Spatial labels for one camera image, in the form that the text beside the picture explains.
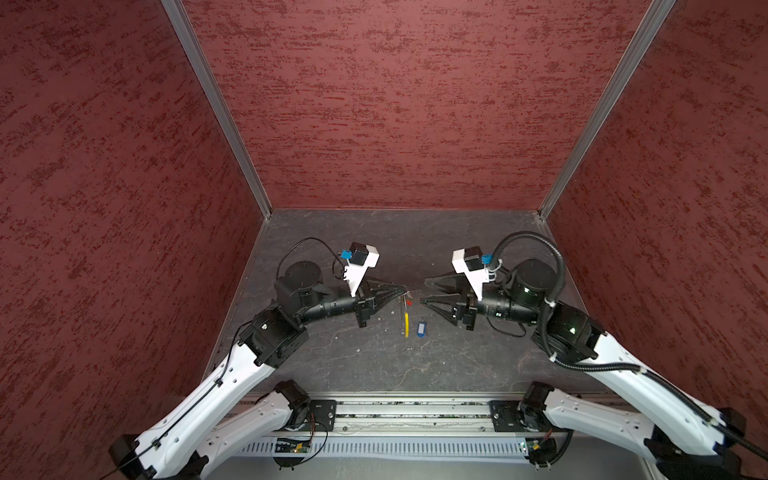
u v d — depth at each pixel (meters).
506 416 0.74
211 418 0.41
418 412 0.76
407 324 0.58
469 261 0.47
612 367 0.42
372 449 0.77
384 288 0.54
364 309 0.50
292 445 0.72
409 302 0.57
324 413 0.74
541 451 0.70
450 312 0.52
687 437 0.39
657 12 0.71
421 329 0.90
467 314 0.49
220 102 0.88
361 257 0.49
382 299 0.56
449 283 0.56
